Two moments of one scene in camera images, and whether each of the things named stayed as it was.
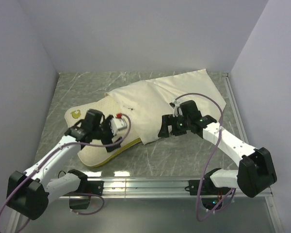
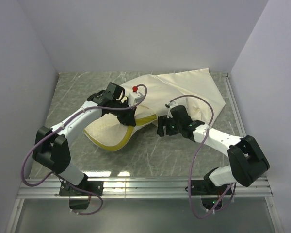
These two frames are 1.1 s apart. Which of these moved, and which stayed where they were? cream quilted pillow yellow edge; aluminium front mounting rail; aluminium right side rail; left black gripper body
Moved: cream quilted pillow yellow edge; left black gripper body
Stayed: aluminium right side rail; aluminium front mounting rail
